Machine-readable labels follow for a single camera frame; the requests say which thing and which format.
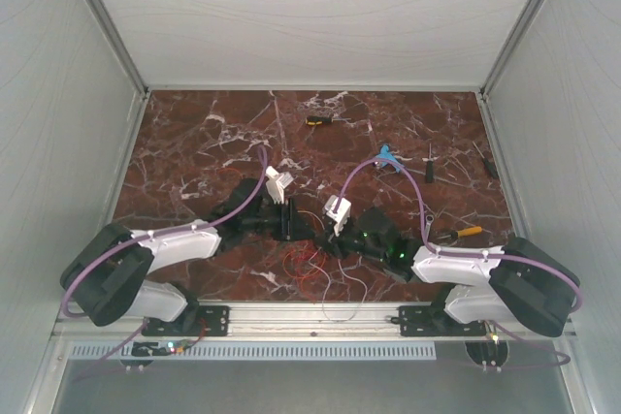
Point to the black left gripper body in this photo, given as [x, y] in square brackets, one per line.
[277, 220]

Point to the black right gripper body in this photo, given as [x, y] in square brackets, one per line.
[350, 241]

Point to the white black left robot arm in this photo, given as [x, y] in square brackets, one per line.
[108, 280]

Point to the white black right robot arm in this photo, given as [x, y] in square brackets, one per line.
[514, 282]

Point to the silver combination wrench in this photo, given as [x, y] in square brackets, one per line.
[429, 219]

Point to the blue plastic tool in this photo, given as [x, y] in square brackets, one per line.
[386, 158]

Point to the yellow black screwdriver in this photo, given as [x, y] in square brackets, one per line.
[316, 120]

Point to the black precision screwdriver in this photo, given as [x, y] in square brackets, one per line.
[488, 165]

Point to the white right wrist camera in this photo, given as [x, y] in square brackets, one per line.
[338, 210]

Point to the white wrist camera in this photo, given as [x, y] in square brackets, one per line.
[276, 183]
[338, 210]

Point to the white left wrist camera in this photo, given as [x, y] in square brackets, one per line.
[276, 183]

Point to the aluminium front rail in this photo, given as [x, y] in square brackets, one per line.
[281, 321]

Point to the black handled small screwdriver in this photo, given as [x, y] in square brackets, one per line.
[429, 160]

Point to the orange handled screwdriver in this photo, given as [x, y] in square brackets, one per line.
[467, 232]

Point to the grey slotted cable duct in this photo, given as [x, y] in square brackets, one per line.
[313, 351]

